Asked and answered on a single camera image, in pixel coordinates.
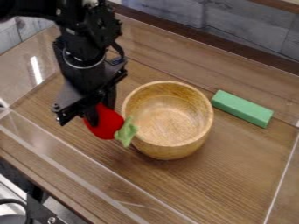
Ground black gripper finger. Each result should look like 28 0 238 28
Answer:
84 106 99 127
103 86 118 109

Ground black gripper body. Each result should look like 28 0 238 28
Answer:
51 40 127 126

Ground red plush strawberry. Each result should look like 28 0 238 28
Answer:
84 103 138 147

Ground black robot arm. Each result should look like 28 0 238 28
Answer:
0 0 127 126

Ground wooden bowl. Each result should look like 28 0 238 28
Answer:
122 80 214 160

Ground clear acrylic tray walls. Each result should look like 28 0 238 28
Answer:
0 7 299 224

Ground green rectangular block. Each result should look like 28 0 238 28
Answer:
211 90 274 128

